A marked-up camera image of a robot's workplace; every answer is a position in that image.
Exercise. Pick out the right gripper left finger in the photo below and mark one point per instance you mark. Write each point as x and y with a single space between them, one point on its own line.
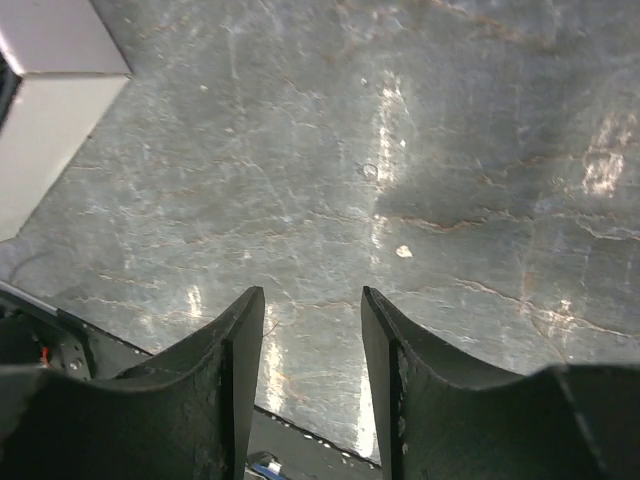
175 400

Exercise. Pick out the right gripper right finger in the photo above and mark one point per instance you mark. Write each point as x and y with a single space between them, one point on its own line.
441 413

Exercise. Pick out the white clipper kit box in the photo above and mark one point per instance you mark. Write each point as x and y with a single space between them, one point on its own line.
60 72

